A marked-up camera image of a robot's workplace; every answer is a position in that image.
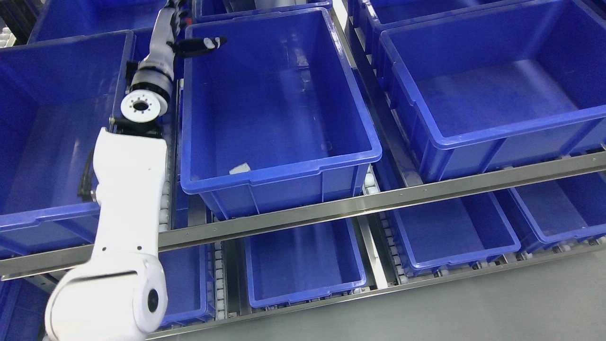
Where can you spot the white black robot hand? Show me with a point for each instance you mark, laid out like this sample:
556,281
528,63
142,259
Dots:
164,43

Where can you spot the blue bin left upper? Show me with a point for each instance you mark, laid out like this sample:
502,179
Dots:
56,95

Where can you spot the blue bin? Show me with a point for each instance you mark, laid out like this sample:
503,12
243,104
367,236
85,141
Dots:
451,234
274,119
189,276
304,263
501,87
56,95
556,212

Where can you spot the blue bin centre upper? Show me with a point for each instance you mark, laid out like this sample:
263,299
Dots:
274,119

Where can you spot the blue bin lower left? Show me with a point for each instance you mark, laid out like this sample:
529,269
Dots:
189,276

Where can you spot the blue bin lower centre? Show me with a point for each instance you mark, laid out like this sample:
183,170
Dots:
304,263

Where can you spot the blue bin right upper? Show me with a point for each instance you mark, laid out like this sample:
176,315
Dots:
501,87

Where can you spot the blue bin lower far right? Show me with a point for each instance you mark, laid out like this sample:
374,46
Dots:
556,212

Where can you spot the steel shelf rail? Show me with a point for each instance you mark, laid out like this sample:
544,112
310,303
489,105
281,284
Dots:
383,201

